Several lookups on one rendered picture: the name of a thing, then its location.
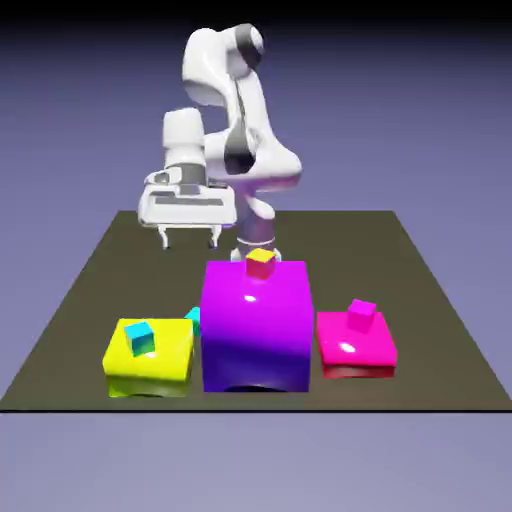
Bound small red cube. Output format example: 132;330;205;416
245;247;278;281

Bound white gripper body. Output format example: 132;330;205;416
137;184;238;230

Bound large purple box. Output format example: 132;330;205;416
199;259;315;394

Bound small magenta cube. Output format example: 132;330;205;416
346;298;378;335

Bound large yellow box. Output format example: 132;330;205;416
102;317;196;399

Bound small cyan cube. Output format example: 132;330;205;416
183;306;202;338
123;320;156;358

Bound large pink box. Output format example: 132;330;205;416
315;310;399;380

